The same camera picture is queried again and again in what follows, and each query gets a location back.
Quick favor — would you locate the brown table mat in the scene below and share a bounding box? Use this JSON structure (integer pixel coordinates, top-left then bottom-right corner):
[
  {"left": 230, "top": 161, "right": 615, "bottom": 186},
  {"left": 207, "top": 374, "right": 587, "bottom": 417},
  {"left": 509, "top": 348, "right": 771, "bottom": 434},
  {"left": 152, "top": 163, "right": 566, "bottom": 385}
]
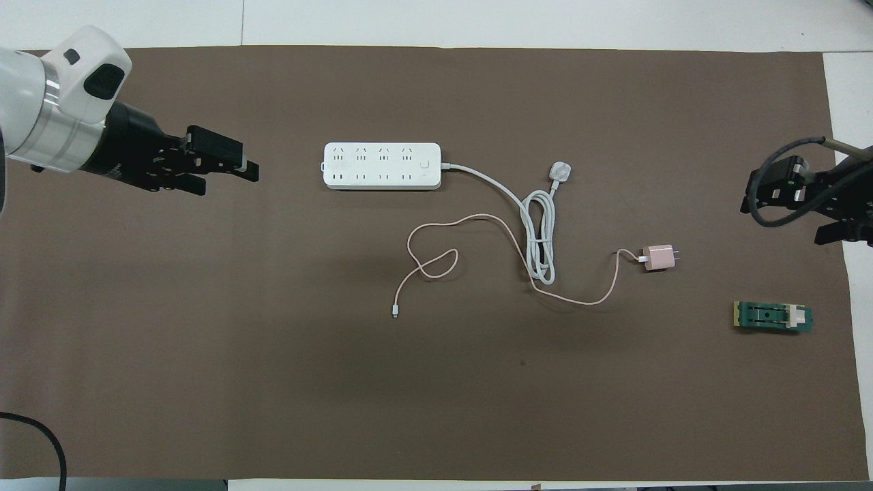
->
[{"left": 0, "top": 45, "right": 871, "bottom": 482}]

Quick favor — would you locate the white power cord with plug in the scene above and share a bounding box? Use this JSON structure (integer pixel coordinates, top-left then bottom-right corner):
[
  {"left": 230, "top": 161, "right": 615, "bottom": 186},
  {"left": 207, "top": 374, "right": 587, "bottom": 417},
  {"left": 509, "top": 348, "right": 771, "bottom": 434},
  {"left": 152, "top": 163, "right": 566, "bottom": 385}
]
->
[{"left": 441, "top": 160, "right": 573, "bottom": 286}]

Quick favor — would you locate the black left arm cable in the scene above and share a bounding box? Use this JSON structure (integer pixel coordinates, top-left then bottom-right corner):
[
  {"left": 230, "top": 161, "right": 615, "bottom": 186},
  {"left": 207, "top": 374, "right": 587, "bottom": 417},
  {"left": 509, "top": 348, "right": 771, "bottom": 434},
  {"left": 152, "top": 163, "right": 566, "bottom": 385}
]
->
[{"left": 0, "top": 411, "right": 68, "bottom": 491}]

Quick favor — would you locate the pink charger plug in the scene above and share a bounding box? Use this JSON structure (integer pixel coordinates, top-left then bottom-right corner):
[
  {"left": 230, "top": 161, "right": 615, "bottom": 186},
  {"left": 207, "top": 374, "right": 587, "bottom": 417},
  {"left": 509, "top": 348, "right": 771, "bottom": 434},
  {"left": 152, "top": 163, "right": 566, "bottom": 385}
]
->
[{"left": 639, "top": 244, "right": 680, "bottom": 273}]

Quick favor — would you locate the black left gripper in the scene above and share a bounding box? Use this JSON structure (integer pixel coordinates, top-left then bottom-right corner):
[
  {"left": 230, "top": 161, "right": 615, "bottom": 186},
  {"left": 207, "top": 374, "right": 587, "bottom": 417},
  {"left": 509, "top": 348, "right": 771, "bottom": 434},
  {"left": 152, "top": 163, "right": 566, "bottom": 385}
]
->
[{"left": 80, "top": 101, "right": 261, "bottom": 197}]

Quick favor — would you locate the white power strip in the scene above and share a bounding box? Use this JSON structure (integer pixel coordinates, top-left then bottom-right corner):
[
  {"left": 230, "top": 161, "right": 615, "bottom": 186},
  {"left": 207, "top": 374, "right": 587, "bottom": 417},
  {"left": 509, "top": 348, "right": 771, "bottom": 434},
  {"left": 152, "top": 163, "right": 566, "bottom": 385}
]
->
[{"left": 322, "top": 141, "right": 443, "bottom": 192}]

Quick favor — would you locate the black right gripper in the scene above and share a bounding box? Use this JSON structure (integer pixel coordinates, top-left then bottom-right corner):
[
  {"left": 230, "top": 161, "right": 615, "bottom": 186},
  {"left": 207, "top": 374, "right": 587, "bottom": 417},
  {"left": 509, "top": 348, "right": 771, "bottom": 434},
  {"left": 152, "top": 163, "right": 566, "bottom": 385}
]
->
[{"left": 741, "top": 144, "right": 873, "bottom": 247}]

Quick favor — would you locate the pink charging cable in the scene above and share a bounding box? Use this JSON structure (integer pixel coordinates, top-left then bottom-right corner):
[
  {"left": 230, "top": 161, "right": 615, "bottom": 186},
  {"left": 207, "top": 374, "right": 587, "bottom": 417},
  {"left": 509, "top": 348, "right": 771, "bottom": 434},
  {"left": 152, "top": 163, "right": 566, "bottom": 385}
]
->
[{"left": 392, "top": 213, "right": 649, "bottom": 320}]

